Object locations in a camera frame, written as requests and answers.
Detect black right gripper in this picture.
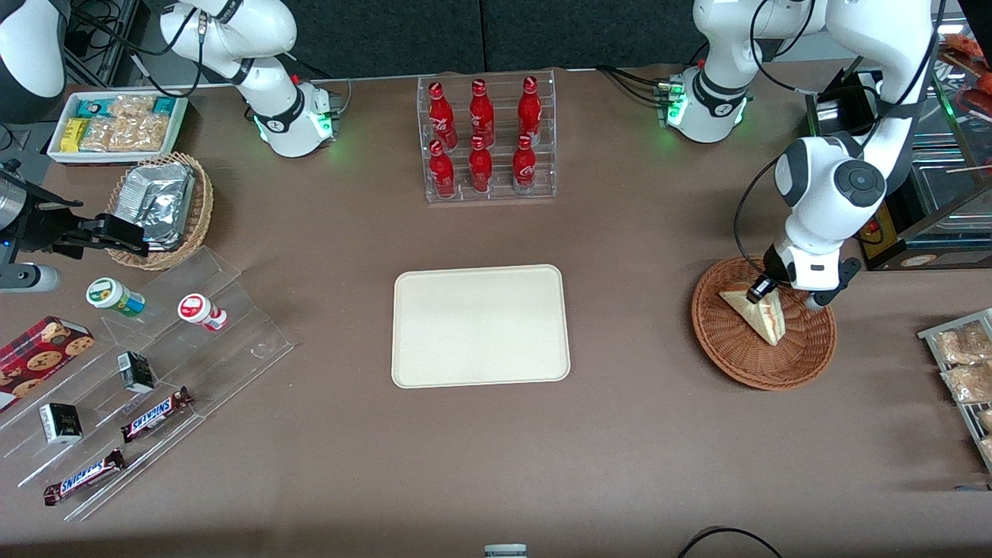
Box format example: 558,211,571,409
15,186,150,259

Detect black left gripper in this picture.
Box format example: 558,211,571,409
746,242,792,304

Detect triangular sandwich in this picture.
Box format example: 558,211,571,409
718,285,787,346

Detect brown wicker basket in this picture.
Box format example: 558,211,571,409
691,255,838,391

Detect light wicker basket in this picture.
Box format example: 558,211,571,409
106,152,215,271

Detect white snack tray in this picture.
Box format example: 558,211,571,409
46,91,189,165

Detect cream plastic tray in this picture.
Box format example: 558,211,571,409
391,264,571,389

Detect green lid white cup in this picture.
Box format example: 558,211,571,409
85,277,146,319

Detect silver foil packet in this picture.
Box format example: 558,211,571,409
139,225,188,252
114,161,196,235

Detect clear bag of crackers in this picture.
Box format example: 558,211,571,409
116,115,170,152
80,116,125,152
108,95,156,119

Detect red lid white cup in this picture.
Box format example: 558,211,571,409
177,293,229,332

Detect small black carton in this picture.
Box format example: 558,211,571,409
117,351,156,394
39,402,84,445

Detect red plaid cookie box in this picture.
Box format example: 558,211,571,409
0,315,96,414

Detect clear acrylic stepped stand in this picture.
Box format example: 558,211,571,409
0,246,295,522

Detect black glass food warmer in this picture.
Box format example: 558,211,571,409
804,31,992,272

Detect brown Snickers bar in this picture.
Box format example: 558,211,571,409
120,386,194,444
43,449,126,507

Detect steel warmer pan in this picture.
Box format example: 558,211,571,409
908,149,992,222

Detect red cola bottle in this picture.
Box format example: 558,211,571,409
469,136,494,193
518,75,543,142
429,139,456,198
470,78,495,146
429,81,457,150
512,133,537,192

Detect clear acrylic bottle rack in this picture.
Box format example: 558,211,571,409
417,69,557,204

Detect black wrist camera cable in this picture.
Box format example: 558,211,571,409
734,155,785,268

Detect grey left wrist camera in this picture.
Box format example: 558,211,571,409
804,257,863,312

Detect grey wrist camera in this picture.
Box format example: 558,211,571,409
804,257,863,312
0,263,61,294

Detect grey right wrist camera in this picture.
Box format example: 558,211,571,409
0,263,61,294

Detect aluminium frame post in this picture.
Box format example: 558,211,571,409
66,0,142,86

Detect grey wire rack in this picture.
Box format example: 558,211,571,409
918,308,992,474

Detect black cable loop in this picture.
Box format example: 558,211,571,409
677,526,785,558

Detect black arm base cables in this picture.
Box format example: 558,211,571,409
595,65,673,107

